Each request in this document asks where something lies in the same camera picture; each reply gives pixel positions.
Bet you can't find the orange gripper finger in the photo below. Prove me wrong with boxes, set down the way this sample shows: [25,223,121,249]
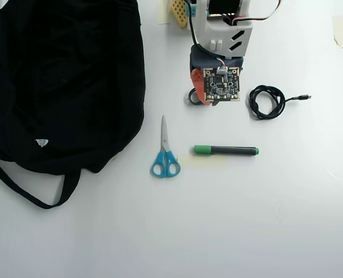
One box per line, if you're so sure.
[190,68,219,107]

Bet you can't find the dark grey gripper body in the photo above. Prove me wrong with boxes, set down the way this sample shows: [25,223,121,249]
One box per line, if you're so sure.
[190,45,244,72]

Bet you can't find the green capped black marker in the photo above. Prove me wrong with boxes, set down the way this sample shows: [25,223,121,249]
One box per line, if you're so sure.
[193,144,260,158]

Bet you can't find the black fabric bag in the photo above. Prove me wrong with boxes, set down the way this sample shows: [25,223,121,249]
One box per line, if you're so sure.
[0,0,146,210]

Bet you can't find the yellow perforated base part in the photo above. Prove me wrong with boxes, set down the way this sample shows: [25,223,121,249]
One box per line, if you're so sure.
[171,0,190,29]

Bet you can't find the beige masking tape strip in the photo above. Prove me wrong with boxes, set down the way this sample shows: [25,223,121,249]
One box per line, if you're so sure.
[157,0,172,25]
[177,153,228,170]
[332,15,343,52]

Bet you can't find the black plastic ring clip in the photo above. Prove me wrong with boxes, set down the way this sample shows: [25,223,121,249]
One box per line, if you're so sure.
[187,88,204,107]

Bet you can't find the camera circuit board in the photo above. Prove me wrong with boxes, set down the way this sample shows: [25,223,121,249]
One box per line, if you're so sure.
[202,67,242,103]

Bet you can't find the thin black camera cable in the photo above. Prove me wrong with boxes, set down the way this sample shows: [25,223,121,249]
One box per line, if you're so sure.
[185,0,227,60]

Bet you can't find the coiled black USB cable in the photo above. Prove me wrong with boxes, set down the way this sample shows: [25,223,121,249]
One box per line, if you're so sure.
[248,84,312,121]

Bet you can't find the blue handled scissors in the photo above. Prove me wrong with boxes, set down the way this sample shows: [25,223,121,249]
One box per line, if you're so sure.
[150,115,181,178]

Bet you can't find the red white black servo wire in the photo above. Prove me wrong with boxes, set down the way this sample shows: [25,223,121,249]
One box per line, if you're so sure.
[223,0,283,27]

